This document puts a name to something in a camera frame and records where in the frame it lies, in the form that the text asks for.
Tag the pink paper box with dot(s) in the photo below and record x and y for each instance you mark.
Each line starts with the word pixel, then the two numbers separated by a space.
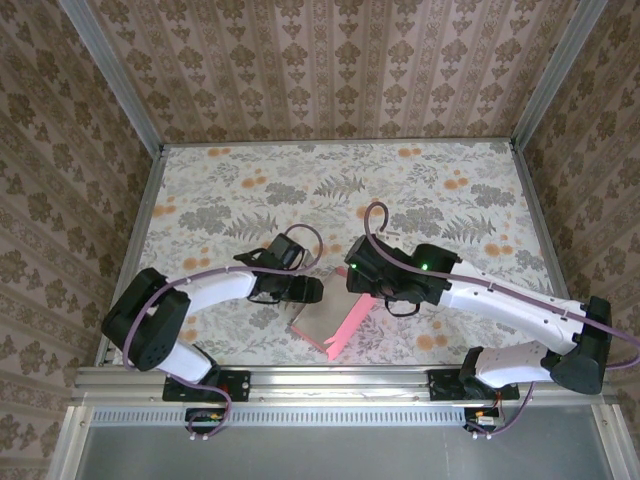
pixel 325 315

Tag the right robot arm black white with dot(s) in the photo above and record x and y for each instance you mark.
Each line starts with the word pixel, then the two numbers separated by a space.
pixel 500 305

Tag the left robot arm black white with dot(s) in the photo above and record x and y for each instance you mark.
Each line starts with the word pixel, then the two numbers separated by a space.
pixel 145 325

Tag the floral tablecloth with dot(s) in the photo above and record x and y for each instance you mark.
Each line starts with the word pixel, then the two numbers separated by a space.
pixel 250 190

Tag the grey metal panel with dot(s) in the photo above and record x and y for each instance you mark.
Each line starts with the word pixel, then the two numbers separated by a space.
pixel 325 455

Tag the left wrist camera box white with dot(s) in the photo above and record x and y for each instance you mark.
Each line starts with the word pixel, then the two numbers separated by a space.
pixel 310 260

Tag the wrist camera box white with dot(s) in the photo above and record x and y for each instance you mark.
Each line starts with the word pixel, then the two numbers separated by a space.
pixel 310 260
pixel 391 245

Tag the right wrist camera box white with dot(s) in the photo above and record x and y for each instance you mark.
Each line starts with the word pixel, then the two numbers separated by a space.
pixel 391 245

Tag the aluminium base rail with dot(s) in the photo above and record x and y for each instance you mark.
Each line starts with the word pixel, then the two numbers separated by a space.
pixel 340 382

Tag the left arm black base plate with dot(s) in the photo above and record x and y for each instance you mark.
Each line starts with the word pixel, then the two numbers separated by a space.
pixel 235 386

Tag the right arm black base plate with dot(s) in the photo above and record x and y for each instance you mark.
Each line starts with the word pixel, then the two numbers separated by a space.
pixel 442 386

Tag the aluminium table side rail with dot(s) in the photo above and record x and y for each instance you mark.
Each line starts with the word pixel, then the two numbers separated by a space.
pixel 140 220
pixel 545 225

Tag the aluminium corner post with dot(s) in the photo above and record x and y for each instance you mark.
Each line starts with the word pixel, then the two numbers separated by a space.
pixel 115 75
pixel 555 75

